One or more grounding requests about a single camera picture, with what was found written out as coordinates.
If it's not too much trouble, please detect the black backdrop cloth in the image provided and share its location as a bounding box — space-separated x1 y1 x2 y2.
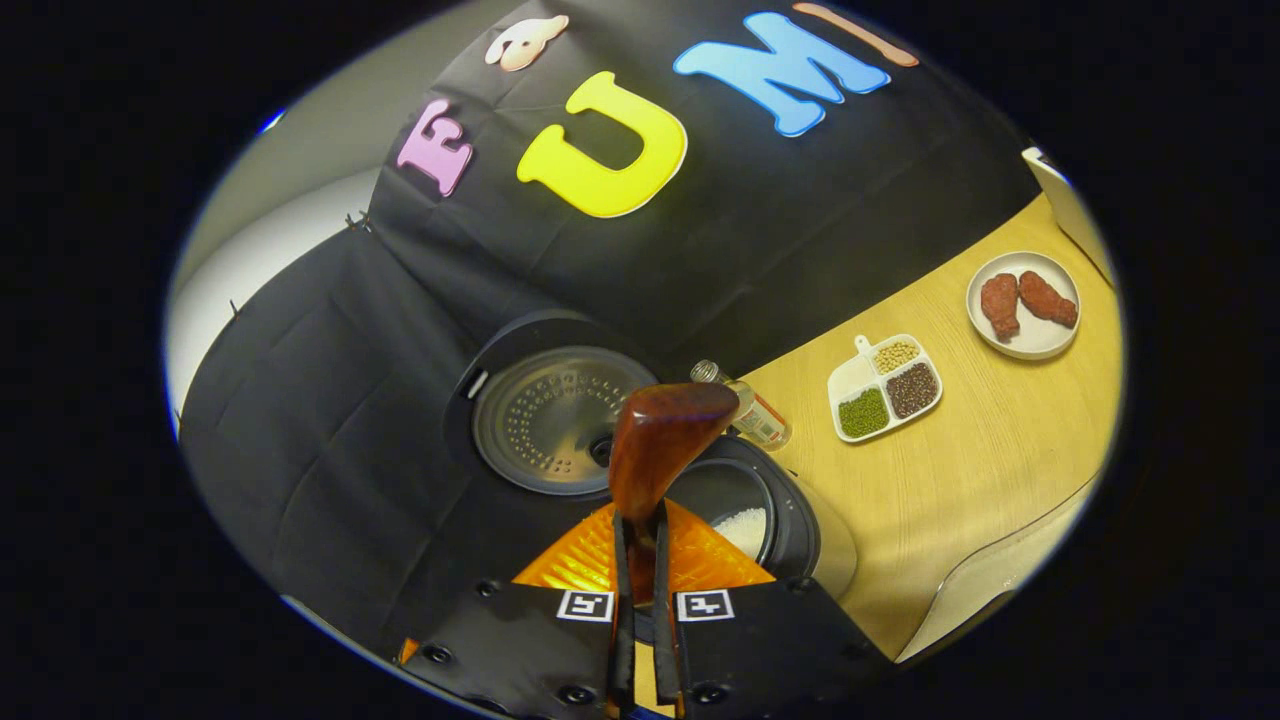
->
175 0 1041 661

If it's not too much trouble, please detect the small glass bottle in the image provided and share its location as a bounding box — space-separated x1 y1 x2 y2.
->
690 360 793 452

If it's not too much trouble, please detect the brown meat piece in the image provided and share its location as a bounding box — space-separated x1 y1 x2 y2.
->
1018 270 1080 330
980 273 1022 341

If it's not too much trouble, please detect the white toaster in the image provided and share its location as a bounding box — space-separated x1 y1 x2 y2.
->
1022 146 1116 286

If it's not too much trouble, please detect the silver black rice cooker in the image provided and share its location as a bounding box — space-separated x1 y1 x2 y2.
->
445 310 859 601

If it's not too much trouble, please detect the white rice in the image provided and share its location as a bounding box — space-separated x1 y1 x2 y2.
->
712 507 768 559

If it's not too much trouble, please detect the brown wooden spoon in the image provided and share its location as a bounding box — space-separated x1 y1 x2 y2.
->
607 382 741 606

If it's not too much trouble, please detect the white divided bean dish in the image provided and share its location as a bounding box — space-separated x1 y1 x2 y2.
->
827 334 944 444

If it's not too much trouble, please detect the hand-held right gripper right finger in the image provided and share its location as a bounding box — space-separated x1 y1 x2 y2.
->
652 498 896 720

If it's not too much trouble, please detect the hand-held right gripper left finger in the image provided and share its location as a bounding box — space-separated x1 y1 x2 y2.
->
400 500 636 720

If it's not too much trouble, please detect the white round plate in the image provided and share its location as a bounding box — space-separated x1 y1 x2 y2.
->
966 251 1082 361

